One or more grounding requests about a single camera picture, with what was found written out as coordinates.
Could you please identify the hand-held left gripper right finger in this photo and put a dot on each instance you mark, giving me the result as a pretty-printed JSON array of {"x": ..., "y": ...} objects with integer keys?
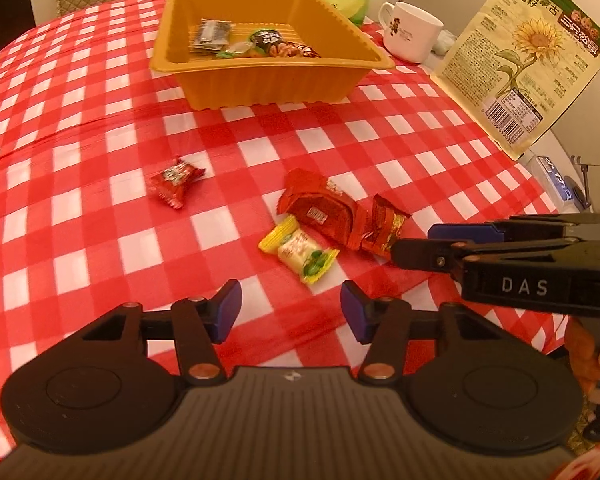
[{"x": 356, "y": 310}]

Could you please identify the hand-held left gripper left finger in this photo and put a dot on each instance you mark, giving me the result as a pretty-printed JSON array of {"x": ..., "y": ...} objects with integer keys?
[{"x": 227, "y": 310}]

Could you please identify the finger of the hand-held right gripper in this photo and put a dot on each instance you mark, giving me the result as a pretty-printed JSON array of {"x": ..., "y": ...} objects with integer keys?
[
  {"x": 460, "y": 232},
  {"x": 425, "y": 255}
]

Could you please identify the small red snack packet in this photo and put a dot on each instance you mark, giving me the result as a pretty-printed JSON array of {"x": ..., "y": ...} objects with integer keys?
[{"x": 382, "y": 230}]

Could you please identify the pale candy with green leaves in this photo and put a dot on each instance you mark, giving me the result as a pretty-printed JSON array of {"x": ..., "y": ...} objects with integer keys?
[{"x": 305, "y": 257}]

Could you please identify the yellow corn candy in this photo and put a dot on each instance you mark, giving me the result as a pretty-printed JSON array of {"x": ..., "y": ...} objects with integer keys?
[{"x": 275, "y": 237}]

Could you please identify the large red snack packet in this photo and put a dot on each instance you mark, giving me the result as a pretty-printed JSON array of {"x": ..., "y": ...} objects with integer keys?
[{"x": 325, "y": 210}]

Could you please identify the small red candy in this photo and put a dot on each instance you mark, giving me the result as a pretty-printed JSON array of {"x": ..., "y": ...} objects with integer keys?
[{"x": 174, "y": 182}]

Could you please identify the orange plastic tray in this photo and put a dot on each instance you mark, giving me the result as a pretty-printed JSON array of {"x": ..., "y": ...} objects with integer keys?
[{"x": 260, "y": 80}]

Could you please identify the long green snack packet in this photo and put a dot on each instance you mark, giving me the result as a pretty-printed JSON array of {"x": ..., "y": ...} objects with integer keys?
[{"x": 285, "y": 47}]

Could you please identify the small green candy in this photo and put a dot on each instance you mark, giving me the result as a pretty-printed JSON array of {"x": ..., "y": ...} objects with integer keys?
[{"x": 235, "y": 51}]

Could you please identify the black striped snack packet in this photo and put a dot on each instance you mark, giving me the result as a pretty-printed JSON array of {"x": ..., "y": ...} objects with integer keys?
[{"x": 211, "y": 35}]

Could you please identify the person's right hand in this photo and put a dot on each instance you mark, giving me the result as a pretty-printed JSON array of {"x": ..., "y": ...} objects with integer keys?
[{"x": 582, "y": 350}]

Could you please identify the metal stand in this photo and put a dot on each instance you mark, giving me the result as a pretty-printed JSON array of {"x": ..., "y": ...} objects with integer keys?
[{"x": 587, "y": 180}]

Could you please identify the sunflower seed bag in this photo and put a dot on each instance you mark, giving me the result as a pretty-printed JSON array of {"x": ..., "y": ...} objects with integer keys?
[{"x": 525, "y": 60}]

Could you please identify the crumpled white plastic wrap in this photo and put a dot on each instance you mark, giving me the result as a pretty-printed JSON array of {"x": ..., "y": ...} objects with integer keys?
[{"x": 445, "y": 42}]

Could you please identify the red checked tablecloth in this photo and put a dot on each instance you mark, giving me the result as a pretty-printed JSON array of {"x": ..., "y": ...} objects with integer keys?
[{"x": 80, "y": 185}]

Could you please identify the white mug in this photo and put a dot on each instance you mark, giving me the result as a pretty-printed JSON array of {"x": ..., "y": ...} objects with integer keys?
[{"x": 412, "y": 30}]

